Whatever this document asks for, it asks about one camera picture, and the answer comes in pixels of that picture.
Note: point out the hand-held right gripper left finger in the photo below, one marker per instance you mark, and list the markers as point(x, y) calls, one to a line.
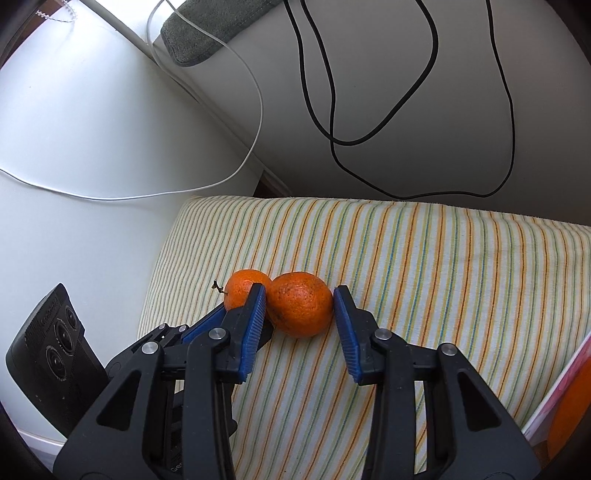
point(254, 332)

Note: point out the striped cloth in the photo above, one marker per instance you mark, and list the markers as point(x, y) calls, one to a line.
point(415, 277)

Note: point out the grey towel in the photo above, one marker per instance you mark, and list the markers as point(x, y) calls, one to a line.
point(203, 37)

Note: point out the small mandarin with stem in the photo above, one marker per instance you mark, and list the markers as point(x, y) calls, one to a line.
point(242, 288)

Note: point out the white floral plate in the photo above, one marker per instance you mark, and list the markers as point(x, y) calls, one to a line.
point(561, 383)

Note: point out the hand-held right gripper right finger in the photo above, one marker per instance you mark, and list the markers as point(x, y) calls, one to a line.
point(346, 332)

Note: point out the large orange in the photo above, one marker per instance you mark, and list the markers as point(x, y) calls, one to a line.
point(565, 420)

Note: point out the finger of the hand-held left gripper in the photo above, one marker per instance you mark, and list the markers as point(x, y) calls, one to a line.
point(203, 325)
point(266, 334)

